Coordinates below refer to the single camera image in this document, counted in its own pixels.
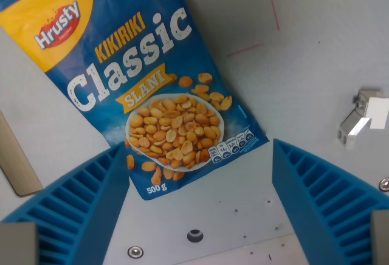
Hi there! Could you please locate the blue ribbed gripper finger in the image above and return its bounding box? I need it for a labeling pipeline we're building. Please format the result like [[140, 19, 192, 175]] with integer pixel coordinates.
[[271, 139, 389, 265], [0, 140, 131, 265]]

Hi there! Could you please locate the light wooden board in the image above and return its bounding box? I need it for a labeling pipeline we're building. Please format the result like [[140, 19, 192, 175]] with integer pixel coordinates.
[[0, 109, 44, 198]]

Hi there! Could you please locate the blue Hrusty peanut bag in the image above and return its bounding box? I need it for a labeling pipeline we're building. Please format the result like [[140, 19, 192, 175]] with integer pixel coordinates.
[[0, 0, 270, 201]]

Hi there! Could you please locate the silver metal corner bracket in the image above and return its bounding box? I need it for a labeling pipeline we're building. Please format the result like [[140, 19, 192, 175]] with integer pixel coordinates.
[[337, 88, 389, 150]]

